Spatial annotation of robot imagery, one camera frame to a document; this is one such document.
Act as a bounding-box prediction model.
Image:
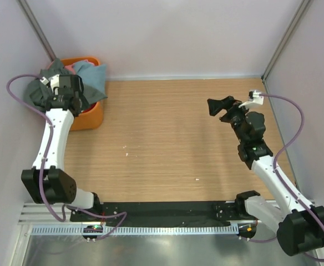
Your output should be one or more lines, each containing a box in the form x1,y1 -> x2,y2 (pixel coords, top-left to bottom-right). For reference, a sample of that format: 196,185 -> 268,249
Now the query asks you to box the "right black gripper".
206,96 -> 253,144

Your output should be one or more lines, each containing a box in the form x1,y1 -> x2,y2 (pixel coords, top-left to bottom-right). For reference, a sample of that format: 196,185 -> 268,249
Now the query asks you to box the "light blue t shirt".
72,60 -> 107,102

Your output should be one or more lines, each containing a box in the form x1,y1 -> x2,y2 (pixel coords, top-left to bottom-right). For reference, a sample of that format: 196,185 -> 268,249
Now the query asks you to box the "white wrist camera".
239,90 -> 264,110
39,74 -> 60,90

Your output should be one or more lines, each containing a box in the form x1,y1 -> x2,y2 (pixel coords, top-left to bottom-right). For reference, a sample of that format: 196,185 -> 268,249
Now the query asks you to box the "slotted cable duct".
31,224 -> 239,236

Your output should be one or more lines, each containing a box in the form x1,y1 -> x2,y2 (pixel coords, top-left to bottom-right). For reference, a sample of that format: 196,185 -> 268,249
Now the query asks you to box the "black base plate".
70,201 -> 262,227

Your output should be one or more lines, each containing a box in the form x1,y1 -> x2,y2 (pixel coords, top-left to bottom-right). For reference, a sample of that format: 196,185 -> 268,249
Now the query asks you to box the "dark grey t shirt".
23,58 -> 100,112

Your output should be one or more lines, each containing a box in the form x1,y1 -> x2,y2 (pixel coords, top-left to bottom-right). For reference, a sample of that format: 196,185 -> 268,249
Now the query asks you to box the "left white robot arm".
21,74 -> 102,222

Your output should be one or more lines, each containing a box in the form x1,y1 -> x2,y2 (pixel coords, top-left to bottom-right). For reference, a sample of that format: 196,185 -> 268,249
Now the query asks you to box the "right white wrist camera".
239,90 -> 264,110

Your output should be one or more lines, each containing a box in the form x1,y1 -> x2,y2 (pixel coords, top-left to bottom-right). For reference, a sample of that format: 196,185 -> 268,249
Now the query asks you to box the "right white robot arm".
207,91 -> 324,256

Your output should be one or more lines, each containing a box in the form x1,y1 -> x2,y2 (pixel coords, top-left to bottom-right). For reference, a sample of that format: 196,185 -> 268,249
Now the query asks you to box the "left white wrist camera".
39,74 -> 60,90

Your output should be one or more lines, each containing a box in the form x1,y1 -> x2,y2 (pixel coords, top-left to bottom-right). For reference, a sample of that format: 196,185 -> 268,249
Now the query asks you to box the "pink t shirt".
48,62 -> 78,77

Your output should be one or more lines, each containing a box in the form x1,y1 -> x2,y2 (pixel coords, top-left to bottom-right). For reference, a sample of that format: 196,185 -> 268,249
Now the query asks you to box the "orange plastic tub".
61,57 -> 104,131

